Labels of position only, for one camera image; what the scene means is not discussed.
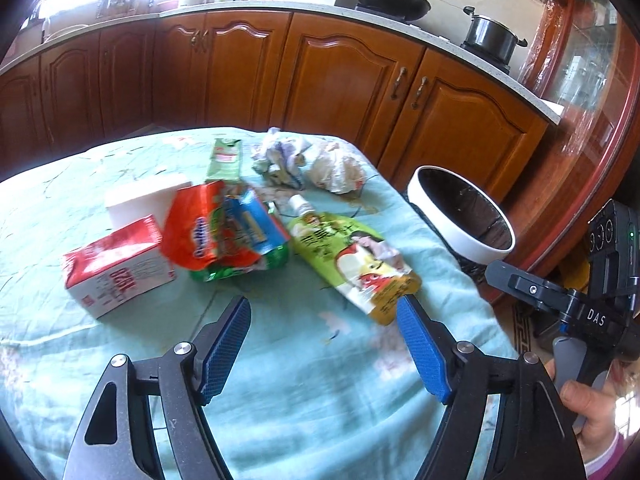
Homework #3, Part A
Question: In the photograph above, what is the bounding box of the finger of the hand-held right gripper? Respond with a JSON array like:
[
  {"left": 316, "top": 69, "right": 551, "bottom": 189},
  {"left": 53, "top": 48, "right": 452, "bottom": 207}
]
[
  {"left": 484, "top": 259, "right": 576, "bottom": 307},
  {"left": 517, "top": 302, "right": 571, "bottom": 320}
]

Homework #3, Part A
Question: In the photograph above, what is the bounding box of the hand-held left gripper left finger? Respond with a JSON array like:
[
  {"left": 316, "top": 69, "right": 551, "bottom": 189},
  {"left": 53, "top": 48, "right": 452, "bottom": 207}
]
[{"left": 62, "top": 295, "right": 251, "bottom": 480}]

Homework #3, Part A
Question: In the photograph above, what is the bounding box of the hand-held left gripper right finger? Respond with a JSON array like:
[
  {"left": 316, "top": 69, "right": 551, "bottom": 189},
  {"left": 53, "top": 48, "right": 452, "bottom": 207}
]
[{"left": 396, "top": 295, "right": 587, "bottom": 480}]

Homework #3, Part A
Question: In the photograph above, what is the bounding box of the white round trash bin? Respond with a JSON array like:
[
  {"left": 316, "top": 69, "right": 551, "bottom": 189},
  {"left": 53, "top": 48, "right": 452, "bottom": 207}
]
[{"left": 406, "top": 165, "right": 516, "bottom": 266}]

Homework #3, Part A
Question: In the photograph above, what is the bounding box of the red and green snack bag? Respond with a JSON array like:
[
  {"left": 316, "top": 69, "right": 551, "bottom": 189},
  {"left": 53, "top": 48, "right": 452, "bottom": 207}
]
[{"left": 161, "top": 180, "right": 292, "bottom": 283}]

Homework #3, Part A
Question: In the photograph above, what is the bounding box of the green drink pouch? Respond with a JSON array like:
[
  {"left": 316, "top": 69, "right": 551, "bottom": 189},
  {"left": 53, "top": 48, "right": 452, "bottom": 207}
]
[{"left": 287, "top": 194, "right": 422, "bottom": 327}]

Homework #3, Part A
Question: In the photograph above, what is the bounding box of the red and white milk carton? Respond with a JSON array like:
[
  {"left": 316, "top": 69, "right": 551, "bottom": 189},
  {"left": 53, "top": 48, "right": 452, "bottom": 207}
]
[{"left": 62, "top": 214, "right": 177, "bottom": 320}]

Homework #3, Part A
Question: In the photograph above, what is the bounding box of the white foam block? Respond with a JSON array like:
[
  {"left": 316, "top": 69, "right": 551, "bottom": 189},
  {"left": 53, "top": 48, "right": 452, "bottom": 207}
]
[{"left": 105, "top": 172, "right": 195, "bottom": 231}]

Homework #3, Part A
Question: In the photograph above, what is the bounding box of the small green carton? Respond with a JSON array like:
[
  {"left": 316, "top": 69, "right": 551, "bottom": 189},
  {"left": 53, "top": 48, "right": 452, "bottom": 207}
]
[{"left": 205, "top": 137, "right": 243, "bottom": 183}]

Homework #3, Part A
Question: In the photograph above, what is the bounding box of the paper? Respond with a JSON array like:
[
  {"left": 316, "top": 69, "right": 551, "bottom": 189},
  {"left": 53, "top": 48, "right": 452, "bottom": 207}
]
[{"left": 250, "top": 127, "right": 313, "bottom": 188}]

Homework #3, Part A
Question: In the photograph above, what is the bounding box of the clear plastic bag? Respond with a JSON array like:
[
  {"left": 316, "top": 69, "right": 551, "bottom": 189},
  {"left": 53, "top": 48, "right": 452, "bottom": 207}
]
[{"left": 304, "top": 137, "right": 373, "bottom": 196}]

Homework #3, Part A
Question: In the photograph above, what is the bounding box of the person's right forearm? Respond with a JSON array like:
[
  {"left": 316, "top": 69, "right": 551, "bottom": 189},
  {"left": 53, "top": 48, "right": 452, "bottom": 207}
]
[{"left": 584, "top": 432, "right": 632, "bottom": 480}]

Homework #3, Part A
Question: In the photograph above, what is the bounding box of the person's right hand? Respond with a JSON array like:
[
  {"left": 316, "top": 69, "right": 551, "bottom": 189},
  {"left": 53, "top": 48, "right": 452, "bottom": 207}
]
[{"left": 544, "top": 360, "right": 627, "bottom": 467}]

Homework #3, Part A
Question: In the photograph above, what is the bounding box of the light blue floral tablecloth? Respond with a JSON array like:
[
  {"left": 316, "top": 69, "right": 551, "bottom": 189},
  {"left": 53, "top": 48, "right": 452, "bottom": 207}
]
[{"left": 0, "top": 126, "right": 518, "bottom": 480}]

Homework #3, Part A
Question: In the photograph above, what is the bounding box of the wooden glass door cabinet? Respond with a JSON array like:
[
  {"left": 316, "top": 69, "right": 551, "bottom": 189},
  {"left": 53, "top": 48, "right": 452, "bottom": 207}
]
[{"left": 500, "top": 0, "right": 640, "bottom": 306}]

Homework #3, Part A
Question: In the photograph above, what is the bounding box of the black cooking pot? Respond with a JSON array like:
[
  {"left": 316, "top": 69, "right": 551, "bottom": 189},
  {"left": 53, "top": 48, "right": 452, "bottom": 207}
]
[{"left": 460, "top": 6, "right": 528, "bottom": 63}]

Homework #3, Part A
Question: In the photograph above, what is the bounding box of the wooden kitchen cabinet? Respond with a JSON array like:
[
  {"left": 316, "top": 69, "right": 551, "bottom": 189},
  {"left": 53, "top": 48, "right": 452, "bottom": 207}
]
[{"left": 0, "top": 10, "right": 563, "bottom": 196}]

